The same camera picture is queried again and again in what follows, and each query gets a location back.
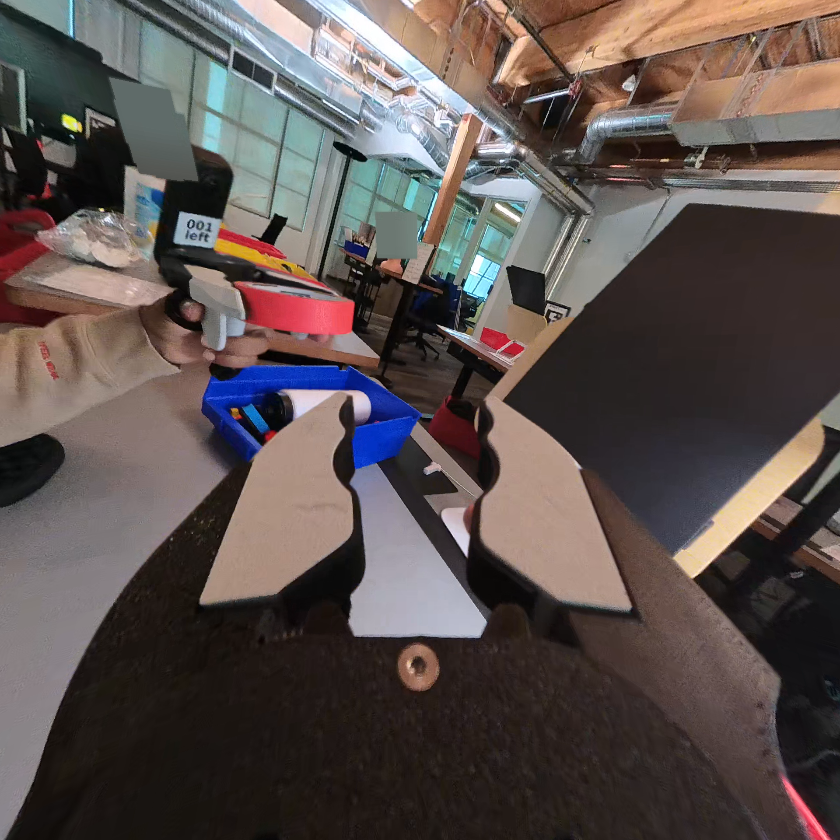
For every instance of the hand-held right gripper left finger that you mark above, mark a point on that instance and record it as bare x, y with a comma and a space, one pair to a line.
282, 525

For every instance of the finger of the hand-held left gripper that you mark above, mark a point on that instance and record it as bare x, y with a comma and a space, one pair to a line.
295, 283

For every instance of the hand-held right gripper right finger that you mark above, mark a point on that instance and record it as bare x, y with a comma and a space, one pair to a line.
551, 525

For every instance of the red masking tape roll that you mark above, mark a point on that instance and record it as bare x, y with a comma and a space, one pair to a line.
295, 315

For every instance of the blue plastic bin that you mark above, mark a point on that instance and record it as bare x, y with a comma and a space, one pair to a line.
380, 436

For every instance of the person's left forearm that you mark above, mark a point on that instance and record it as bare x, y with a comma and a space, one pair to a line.
65, 374

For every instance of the person's left hand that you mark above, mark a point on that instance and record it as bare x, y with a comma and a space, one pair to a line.
184, 344

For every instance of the white wipes canister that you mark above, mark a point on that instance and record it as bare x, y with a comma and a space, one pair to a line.
141, 203

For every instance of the large paned window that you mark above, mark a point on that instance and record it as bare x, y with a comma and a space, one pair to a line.
262, 144

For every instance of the black floor lamp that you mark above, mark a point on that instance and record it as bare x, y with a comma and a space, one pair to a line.
338, 210

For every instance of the wooden desk with black legs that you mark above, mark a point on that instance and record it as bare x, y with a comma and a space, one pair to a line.
394, 279
469, 344

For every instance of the blue tape roll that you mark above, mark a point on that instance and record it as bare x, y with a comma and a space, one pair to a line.
254, 420

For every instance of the white paper roll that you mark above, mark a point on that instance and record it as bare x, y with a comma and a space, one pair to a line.
328, 400

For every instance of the clear plastic bag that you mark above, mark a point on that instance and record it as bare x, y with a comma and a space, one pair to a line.
92, 239

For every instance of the black vent grille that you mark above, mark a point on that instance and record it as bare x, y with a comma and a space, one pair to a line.
253, 71

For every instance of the grey top table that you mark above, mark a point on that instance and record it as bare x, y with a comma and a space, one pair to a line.
79, 285

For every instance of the red chair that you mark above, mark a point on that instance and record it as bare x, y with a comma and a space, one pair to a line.
23, 262

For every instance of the silver air duct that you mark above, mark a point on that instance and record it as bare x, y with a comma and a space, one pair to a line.
623, 121

